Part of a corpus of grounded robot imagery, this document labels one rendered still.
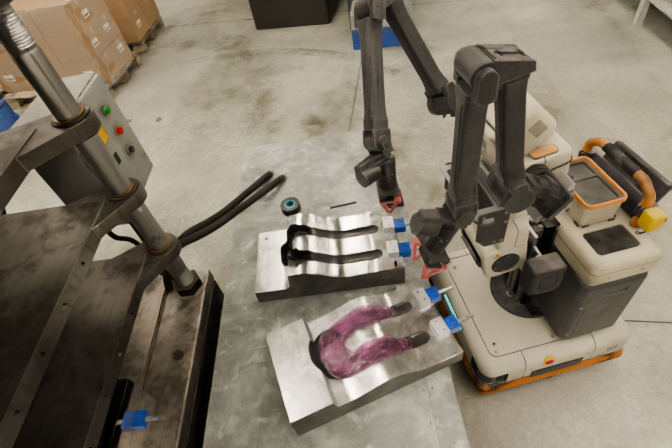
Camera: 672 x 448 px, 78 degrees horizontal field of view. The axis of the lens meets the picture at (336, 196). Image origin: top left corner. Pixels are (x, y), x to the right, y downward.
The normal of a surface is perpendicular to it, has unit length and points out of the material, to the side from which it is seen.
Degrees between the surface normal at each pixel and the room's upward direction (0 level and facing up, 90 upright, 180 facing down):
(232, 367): 0
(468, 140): 90
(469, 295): 0
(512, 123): 91
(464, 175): 90
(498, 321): 0
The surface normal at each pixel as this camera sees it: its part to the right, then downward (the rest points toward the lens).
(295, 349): -0.14, -0.70
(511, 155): 0.15, 0.69
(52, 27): -0.07, 0.63
